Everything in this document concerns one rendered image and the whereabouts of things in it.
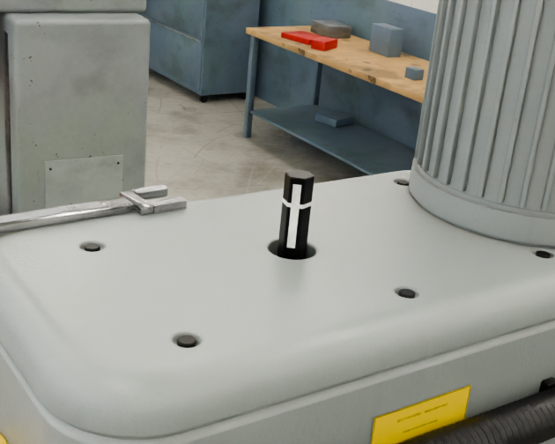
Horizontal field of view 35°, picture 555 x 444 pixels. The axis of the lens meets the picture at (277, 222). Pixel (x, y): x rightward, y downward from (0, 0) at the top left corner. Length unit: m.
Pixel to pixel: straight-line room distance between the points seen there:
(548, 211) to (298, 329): 0.26
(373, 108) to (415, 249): 6.46
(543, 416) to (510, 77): 0.26
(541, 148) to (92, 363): 0.39
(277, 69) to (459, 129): 7.49
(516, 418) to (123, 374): 0.30
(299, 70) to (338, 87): 0.57
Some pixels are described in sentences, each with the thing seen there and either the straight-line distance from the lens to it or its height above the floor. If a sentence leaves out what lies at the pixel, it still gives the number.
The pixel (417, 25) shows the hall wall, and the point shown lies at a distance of 6.74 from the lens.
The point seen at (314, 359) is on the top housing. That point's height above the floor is 1.88.
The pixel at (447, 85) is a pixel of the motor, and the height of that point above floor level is 2.00.
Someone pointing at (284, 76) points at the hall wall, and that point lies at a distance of 8.13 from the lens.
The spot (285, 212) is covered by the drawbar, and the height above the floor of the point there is 1.92.
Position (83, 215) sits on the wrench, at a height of 1.89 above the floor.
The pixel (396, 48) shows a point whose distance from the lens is 6.53.
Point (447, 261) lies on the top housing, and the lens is 0.69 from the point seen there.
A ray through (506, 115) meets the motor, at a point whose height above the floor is 1.99.
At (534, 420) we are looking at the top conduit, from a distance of 0.69.
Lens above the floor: 2.16
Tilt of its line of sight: 23 degrees down
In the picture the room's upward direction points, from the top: 6 degrees clockwise
